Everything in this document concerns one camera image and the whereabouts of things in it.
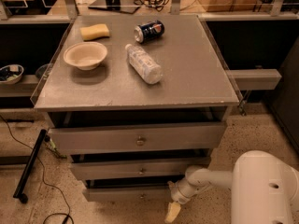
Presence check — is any black bar on floor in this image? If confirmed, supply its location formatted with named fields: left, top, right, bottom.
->
left=13, top=129, right=47, bottom=204

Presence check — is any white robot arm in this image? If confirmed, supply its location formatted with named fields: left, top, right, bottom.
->
left=164, top=150, right=299, bottom=224

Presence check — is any black monitor stand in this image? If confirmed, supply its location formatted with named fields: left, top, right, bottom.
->
left=88, top=0, right=140, bottom=14

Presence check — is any grey metal side beam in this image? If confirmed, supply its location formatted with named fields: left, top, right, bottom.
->
left=227, top=69, right=281, bottom=91

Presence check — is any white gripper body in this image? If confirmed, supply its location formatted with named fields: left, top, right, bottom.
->
left=170, top=178, right=196, bottom=204

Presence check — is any grey drawer cabinet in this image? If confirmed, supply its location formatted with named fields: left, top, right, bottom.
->
left=35, top=15, right=238, bottom=190

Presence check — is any black floor cable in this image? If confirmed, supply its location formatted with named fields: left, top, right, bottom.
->
left=0, top=114, right=75, bottom=224

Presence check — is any yellow sponge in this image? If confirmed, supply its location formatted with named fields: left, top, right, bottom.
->
left=80, top=23, right=110, bottom=41

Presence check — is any blue pepsi can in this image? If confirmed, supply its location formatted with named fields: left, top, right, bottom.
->
left=134, top=21, right=164, bottom=44

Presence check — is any white paper bowl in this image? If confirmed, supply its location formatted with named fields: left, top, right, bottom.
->
left=64, top=42, right=107, bottom=70

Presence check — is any grey drawer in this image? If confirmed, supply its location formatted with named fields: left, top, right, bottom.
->
left=70, top=157, right=210, bottom=180
left=83, top=181, right=171, bottom=203
left=50, top=122, right=226, bottom=154

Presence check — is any bowl with dark items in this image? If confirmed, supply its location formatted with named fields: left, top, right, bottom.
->
left=0, top=64, right=24, bottom=85

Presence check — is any clear plastic water bottle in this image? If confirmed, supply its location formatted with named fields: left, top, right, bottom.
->
left=125, top=44, right=163, bottom=85

